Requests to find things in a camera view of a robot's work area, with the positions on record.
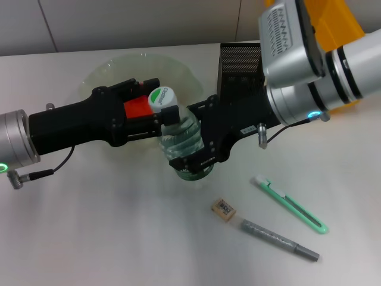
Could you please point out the yellow plastic bin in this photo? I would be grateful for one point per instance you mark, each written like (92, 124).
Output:
(336, 24)

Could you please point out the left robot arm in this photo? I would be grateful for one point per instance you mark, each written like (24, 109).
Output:
(15, 137)

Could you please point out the clear water bottle green label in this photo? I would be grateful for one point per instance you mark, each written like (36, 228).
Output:
(162, 98)

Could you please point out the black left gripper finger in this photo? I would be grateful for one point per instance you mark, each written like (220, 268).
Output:
(169, 116)

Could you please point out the grey marker pen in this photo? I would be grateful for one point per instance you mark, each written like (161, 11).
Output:
(268, 235)

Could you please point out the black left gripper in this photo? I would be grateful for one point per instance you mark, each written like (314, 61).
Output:
(74, 125)

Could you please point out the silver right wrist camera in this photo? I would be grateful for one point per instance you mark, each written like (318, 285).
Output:
(285, 44)

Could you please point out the green glass fruit plate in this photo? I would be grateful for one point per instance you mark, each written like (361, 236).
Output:
(134, 67)

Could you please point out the beige eraser with barcode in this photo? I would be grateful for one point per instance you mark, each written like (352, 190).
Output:
(223, 209)

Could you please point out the orange fruit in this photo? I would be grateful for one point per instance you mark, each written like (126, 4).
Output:
(137, 108)

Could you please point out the green utility knife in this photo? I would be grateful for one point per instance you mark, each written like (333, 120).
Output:
(285, 200)

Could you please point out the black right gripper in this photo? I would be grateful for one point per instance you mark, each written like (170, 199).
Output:
(232, 119)

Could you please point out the black mesh pen holder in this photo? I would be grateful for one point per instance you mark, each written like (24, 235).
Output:
(238, 59)

